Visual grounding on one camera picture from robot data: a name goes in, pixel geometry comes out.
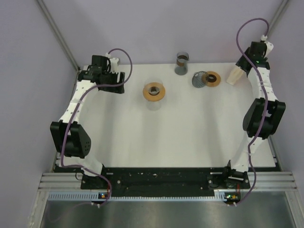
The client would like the wooden dripper holder ring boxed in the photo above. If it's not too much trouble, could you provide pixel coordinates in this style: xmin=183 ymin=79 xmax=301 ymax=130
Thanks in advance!
xmin=142 ymin=83 xmax=166 ymax=102

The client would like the cream filter holder box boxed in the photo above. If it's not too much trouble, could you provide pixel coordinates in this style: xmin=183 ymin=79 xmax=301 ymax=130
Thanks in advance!
xmin=226 ymin=66 xmax=244 ymax=86

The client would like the clear ribbed glass dripper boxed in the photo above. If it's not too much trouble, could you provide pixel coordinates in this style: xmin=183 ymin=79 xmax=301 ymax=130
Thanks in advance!
xmin=144 ymin=79 xmax=164 ymax=96

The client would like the clear glass cup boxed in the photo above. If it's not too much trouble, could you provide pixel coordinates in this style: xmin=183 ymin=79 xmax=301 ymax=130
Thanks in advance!
xmin=146 ymin=100 xmax=162 ymax=111

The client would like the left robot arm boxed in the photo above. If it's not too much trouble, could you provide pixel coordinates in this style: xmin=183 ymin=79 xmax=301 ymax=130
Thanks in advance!
xmin=50 ymin=53 xmax=125 ymax=188

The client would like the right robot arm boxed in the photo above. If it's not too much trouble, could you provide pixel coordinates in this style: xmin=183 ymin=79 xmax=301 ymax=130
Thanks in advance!
xmin=221 ymin=41 xmax=286 ymax=188

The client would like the grey ribbed glass dripper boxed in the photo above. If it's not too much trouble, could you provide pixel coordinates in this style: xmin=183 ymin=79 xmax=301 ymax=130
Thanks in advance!
xmin=191 ymin=71 xmax=207 ymax=88

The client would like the grey glass carafe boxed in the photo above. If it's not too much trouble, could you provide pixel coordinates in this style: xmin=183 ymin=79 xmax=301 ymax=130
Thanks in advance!
xmin=174 ymin=52 xmax=189 ymax=76

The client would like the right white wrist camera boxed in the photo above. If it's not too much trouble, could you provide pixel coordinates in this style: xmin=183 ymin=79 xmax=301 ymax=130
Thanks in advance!
xmin=260 ymin=35 xmax=274 ymax=57

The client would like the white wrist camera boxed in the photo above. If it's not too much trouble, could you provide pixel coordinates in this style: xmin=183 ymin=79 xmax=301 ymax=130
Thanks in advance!
xmin=105 ymin=53 xmax=120 ymax=73
xmin=260 ymin=35 xmax=274 ymax=57

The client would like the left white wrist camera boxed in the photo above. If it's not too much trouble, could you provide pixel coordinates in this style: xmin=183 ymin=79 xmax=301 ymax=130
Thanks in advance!
xmin=105 ymin=53 xmax=120 ymax=73

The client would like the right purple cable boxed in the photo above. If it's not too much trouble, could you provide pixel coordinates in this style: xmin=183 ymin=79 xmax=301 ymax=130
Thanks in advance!
xmin=236 ymin=18 xmax=270 ymax=205

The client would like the purple cable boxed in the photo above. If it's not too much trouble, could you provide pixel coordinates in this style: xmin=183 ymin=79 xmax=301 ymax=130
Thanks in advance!
xmin=59 ymin=48 xmax=133 ymax=200
xmin=236 ymin=18 xmax=270 ymax=205

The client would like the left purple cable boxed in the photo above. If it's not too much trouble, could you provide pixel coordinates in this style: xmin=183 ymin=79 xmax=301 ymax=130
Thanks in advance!
xmin=59 ymin=48 xmax=133 ymax=200

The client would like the right corner aluminium post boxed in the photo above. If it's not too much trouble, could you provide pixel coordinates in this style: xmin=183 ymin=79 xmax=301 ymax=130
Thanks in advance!
xmin=247 ymin=0 xmax=292 ymax=69

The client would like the corner aluminium post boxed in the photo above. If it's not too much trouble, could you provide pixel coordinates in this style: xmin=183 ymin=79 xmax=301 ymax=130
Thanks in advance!
xmin=247 ymin=0 xmax=292 ymax=69
xmin=35 ymin=0 xmax=80 ymax=72

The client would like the wooden ring by grey dripper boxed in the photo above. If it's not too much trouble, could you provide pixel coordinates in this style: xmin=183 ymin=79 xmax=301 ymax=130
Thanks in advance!
xmin=203 ymin=71 xmax=221 ymax=87

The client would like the left corner aluminium post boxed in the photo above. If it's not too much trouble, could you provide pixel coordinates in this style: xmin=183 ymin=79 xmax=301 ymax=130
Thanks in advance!
xmin=35 ymin=0 xmax=80 ymax=72

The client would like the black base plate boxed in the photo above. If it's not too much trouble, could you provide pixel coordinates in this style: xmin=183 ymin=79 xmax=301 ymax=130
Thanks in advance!
xmin=81 ymin=168 xmax=250 ymax=197

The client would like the grey slotted cable duct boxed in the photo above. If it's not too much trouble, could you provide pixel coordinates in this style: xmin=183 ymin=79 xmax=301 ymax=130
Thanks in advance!
xmin=47 ymin=191 xmax=239 ymax=202

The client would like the aluminium frame rail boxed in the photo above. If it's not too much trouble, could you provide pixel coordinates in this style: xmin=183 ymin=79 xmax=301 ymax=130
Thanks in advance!
xmin=38 ymin=172 xmax=298 ymax=191

